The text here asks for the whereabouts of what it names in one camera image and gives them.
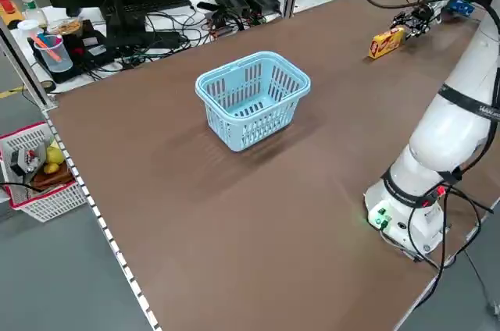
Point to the bowl of snacks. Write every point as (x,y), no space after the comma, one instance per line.
(65,27)

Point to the black tape roll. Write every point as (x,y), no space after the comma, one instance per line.
(48,86)

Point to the red plastic object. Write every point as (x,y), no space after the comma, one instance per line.
(6,3)

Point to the black flat desk box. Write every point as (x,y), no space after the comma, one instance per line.
(91,50)

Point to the clear plastic measuring cup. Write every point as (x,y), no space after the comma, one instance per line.
(54,61)

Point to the white basket red rim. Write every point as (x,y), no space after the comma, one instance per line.
(51,202)

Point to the orange pen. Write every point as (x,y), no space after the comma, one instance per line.
(52,52)

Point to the yellow wafer box red logo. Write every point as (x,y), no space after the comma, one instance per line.
(384,44)

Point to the white capped plastic bottle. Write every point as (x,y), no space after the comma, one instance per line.
(31,11)

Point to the black monitor stand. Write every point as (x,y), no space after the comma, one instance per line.
(121,26)

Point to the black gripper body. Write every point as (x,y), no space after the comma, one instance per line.
(426,16)

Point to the blue oreo cookie box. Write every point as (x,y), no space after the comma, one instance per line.
(461,7)

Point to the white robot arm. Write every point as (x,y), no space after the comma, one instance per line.
(449,139)

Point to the yellow fruit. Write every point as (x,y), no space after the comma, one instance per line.
(54,154)
(51,168)

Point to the brown wooden board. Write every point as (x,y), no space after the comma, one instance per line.
(52,180)

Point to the light blue plastic basket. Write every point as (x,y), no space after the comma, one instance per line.
(254,128)

